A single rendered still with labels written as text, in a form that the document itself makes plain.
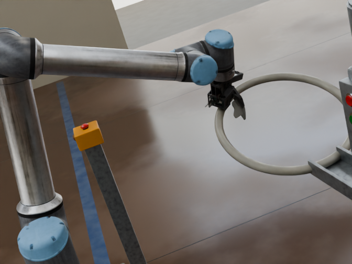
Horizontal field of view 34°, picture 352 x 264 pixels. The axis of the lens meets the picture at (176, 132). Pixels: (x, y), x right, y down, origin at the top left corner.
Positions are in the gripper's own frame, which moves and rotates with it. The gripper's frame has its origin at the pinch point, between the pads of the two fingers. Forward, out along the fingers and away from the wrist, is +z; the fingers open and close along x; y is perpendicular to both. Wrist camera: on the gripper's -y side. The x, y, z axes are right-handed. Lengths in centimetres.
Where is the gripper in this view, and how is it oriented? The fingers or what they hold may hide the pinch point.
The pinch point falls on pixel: (228, 112)
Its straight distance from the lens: 214.6
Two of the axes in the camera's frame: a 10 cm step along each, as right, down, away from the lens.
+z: 1.1, 6.9, 7.1
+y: -5.4, 6.5, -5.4
